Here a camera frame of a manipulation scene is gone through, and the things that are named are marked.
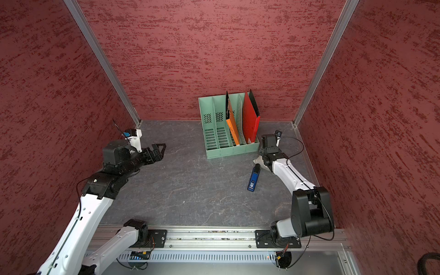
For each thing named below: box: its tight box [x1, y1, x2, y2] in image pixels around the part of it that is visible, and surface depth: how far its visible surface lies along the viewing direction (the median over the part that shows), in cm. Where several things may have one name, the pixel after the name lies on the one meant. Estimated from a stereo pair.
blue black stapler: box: [246, 163, 261, 192], surface depth 91 cm
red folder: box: [242, 91, 261, 144], surface depth 99 cm
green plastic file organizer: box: [198, 92, 260, 160], surface depth 104 cm
